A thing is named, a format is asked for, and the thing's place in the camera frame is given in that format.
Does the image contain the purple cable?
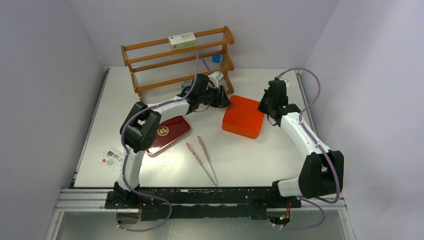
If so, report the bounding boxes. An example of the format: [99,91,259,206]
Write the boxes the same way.
[273,67,341,231]
[115,52,213,233]

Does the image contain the pink tongs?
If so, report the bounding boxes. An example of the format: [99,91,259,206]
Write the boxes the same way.
[186,135,218,186]

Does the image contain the orange box lid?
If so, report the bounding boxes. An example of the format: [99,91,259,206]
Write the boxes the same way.
[222,95,264,126]

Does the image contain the blue cube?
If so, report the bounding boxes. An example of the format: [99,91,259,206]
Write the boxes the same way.
[212,54,223,63]

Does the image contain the black base frame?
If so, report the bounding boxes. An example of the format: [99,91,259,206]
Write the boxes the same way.
[104,183,302,221]

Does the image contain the wooden three-tier shelf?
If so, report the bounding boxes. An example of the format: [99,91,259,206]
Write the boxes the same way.
[120,26,235,100]

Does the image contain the orange compartment box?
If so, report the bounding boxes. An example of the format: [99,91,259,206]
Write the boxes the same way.
[222,123,262,139]

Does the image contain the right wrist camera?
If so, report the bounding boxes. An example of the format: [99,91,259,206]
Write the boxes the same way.
[279,77,290,88]

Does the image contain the clear plastic bag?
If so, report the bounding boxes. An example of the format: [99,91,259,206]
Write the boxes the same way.
[100,147,125,174]

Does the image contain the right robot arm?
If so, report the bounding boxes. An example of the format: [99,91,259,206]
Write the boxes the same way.
[258,78,344,207]

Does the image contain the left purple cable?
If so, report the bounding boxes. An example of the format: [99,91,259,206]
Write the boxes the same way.
[115,52,213,233]

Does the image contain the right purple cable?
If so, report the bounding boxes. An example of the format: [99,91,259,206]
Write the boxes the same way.
[273,67,341,231]

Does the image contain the dark red tray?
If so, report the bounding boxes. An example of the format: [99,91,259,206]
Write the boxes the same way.
[146,116,191,156]

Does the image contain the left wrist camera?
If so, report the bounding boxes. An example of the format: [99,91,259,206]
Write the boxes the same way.
[208,71,224,88]

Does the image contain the blue lidded jar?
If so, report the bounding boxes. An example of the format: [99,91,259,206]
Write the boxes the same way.
[180,79,193,94]

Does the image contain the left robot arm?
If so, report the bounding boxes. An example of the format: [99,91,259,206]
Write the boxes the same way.
[113,71,231,208]

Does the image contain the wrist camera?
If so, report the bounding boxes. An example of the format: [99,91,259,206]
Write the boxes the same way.
[208,71,224,88]
[279,77,290,88]

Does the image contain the white green box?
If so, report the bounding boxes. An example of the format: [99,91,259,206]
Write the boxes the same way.
[168,32,197,51]

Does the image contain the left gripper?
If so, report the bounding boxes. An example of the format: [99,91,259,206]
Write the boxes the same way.
[199,84,234,109]

